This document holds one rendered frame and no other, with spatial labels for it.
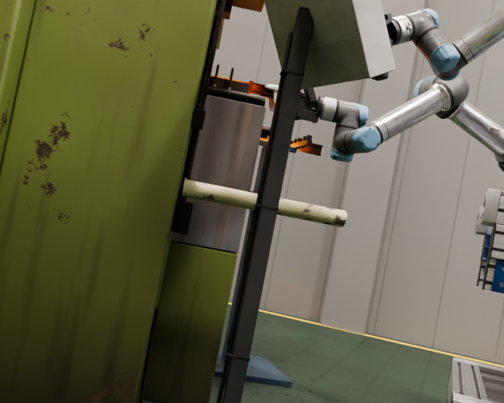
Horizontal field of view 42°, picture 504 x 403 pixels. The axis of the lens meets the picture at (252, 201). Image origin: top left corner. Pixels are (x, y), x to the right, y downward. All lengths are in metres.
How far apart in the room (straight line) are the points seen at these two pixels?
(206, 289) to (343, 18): 0.89
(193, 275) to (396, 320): 2.91
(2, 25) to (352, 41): 0.81
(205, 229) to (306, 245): 2.89
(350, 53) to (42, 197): 0.82
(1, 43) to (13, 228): 0.44
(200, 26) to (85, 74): 0.31
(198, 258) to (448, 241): 2.96
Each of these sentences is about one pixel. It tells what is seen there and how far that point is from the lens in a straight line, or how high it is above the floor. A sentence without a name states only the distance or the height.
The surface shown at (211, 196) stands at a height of 0.61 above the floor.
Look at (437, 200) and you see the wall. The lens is 4.71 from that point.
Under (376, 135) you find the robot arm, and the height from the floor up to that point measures 0.90.
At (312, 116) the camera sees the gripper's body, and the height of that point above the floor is 0.94.
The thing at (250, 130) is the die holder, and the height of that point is 0.83.
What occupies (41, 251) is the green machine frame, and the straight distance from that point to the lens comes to 1.71.
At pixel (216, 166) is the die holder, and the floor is 0.71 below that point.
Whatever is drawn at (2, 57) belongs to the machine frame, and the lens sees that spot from 1.67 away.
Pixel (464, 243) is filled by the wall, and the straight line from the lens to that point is 4.69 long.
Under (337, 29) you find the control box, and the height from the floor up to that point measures 1.02.
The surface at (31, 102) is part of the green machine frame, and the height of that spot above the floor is 0.75.
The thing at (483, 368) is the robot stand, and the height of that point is 0.22.
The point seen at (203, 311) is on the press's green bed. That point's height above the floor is 0.28.
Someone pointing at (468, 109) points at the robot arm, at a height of 1.09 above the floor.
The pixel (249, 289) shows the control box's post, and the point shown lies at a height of 0.41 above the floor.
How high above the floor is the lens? 0.54
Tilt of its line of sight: 3 degrees up
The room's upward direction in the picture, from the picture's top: 11 degrees clockwise
